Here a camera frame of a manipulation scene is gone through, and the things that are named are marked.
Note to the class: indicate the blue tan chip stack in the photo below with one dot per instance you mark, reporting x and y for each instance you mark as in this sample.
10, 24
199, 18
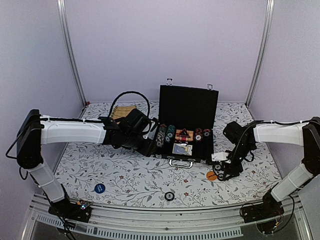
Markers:
160, 137

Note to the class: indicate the black poker set case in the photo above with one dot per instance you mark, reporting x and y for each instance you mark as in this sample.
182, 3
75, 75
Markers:
188, 108

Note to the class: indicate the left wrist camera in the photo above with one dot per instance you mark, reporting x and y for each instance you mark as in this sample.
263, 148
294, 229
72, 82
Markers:
150, 130

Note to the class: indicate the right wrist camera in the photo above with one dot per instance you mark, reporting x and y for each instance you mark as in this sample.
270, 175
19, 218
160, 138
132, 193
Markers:
219, 157

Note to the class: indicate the right aluminium frame post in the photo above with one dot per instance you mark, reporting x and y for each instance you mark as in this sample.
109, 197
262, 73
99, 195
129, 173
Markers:
261, 52

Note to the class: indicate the front aluminium rail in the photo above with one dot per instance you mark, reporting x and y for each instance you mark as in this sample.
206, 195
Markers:
108, 222

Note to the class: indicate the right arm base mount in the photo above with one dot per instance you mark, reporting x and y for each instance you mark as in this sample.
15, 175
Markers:
255, 212

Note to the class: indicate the left aluminium frame post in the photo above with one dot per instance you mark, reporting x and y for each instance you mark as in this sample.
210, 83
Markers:
61, 7

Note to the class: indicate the salmon black chip stack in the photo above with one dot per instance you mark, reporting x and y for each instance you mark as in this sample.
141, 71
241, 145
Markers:
198, 135

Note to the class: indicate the black poker chip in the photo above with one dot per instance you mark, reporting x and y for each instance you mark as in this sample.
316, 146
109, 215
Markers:
220, 177
169, 196
217, 167

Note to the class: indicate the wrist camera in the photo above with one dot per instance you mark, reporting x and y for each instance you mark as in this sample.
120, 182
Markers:
150, 130
219, 157

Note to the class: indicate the orange round button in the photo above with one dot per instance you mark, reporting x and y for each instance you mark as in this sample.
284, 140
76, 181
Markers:
211, 176

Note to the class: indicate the green blue chip stack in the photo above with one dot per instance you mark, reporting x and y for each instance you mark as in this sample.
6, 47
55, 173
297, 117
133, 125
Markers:
170, 133

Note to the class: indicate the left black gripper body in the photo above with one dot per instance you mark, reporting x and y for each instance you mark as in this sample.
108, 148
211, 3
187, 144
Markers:
132, 141

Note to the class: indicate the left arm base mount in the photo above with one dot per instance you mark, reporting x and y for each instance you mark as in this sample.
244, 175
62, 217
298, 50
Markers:
70, 211

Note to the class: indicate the aluminium frame post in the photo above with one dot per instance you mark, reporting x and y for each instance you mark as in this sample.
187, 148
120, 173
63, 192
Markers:
261, 52
61, 7

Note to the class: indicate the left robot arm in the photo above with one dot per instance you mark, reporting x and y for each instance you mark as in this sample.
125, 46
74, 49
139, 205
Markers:
38, 130

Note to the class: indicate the woven bamboo tray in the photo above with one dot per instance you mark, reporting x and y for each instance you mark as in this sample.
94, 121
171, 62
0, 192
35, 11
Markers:
122, 111

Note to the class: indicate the blue round button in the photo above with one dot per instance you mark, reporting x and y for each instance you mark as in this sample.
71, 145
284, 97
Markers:
100, 188

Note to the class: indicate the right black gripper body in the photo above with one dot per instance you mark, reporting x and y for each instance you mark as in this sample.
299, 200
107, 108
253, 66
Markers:
233, 169

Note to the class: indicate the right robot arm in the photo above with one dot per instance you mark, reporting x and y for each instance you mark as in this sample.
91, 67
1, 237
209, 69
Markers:
294, 145

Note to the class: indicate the black triangular all-in button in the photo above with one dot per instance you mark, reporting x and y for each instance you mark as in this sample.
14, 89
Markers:
183, 133

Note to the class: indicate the blue playing card deck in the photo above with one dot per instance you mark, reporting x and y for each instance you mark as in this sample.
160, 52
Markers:
177, 149

